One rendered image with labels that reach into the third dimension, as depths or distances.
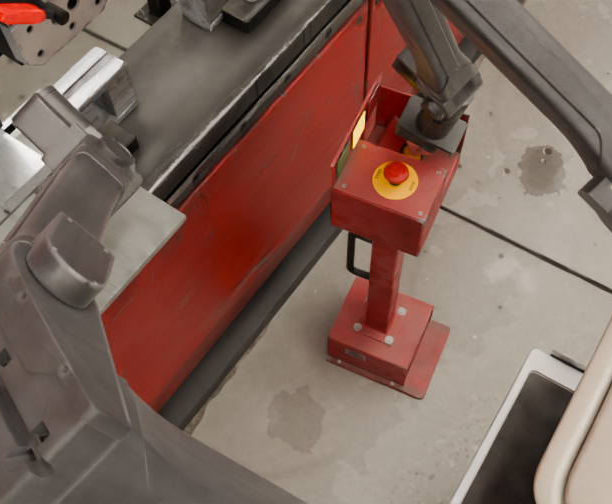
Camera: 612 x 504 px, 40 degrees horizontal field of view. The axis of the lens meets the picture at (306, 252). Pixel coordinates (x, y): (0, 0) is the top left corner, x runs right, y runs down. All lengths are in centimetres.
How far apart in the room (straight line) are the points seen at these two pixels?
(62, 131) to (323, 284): 134
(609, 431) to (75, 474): 37
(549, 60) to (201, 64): 71
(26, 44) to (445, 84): 53
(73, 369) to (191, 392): 160
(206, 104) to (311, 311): 89
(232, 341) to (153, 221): 98
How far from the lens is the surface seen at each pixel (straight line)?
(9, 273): 43
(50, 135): 86
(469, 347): 207
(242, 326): 202
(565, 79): 79
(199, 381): 199
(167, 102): 133
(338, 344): 193
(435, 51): 107
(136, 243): 105
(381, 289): 173
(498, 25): 79
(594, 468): 61
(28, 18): 101
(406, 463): 196
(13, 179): 115
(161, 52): 140
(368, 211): 134
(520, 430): 92
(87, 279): 43
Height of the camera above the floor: 190
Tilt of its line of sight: 62 degrees down
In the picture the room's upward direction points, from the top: 3 degrees counter-clockwise
